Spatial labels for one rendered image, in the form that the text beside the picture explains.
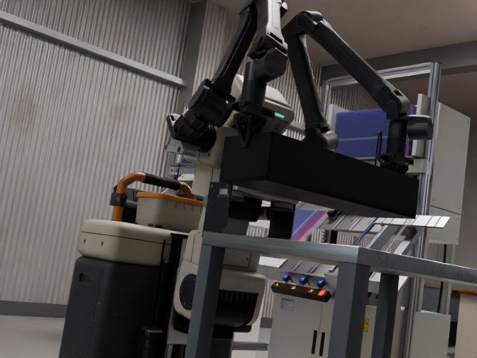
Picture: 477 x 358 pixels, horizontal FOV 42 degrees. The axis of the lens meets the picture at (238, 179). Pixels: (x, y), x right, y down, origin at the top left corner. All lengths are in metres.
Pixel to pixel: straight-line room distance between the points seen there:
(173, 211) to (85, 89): 4.09
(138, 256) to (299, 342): 1.61
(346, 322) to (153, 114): 5.50
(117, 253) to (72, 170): 4.07
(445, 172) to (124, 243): 2.05
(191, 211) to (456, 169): 1.87
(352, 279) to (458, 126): 2.60
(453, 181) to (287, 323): 1.19
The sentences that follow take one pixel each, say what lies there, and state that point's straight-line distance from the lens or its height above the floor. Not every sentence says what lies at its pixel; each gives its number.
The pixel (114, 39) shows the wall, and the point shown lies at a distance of 6.34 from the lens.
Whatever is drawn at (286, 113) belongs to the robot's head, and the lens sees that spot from 1.91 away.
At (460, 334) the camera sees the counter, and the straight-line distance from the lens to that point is 7.62.
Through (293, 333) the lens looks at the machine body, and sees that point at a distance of 3.44.
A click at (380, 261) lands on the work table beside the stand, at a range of 1.15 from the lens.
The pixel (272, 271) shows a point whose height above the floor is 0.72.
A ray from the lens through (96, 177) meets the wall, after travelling 6.09.
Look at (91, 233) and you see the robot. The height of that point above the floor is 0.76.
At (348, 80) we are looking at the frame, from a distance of 3.75.
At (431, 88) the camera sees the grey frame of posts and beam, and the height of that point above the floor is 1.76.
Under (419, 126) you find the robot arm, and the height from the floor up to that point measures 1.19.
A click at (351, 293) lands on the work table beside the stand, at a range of 1.10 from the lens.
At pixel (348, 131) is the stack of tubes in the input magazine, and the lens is 3.56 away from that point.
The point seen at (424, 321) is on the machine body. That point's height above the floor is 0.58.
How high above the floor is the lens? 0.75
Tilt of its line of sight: 7 degrees up
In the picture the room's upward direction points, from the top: 8 degrees clockwise
